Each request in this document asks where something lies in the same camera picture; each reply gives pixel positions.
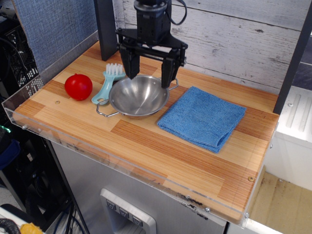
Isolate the dark grey right post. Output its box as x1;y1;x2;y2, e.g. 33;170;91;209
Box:
273;1;312;114

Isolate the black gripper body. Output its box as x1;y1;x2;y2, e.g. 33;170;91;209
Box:
116;2;188;66

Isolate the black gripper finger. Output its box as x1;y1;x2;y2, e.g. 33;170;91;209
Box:
161;53;181;88
119;44;140;79

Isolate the silver cabinet with dispenser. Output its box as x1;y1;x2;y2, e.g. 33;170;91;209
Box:
52;143;228;234

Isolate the white ribbed appliance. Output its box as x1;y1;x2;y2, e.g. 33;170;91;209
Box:
264;86;312;190

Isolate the dark grey left post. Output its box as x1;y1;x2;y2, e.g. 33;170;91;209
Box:
94;0;117;61

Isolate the red toy tomato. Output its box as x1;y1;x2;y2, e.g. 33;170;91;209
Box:
64;74;93;101

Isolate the stainless steel pot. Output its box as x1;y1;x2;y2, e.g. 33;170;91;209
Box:
96;75;179;118

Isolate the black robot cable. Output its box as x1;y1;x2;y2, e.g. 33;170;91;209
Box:
165;0;188;25

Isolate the clear acrylic table guard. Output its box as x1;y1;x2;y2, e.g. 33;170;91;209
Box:
4;42;278;225

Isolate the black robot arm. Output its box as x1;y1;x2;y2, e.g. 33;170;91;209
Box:
116;0;188;88

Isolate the blue cloth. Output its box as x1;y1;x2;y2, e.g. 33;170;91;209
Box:
157;86;246;153

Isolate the dark grey post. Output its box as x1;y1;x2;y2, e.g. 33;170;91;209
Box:
94;0;117;61
273;1;312;114

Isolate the black plastic crate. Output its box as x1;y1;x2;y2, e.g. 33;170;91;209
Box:
0;19;39;87

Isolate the yellow object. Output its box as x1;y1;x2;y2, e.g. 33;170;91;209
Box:
19;223;43;234

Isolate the light blue dish brush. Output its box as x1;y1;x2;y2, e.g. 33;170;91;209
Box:
91;63;126;105

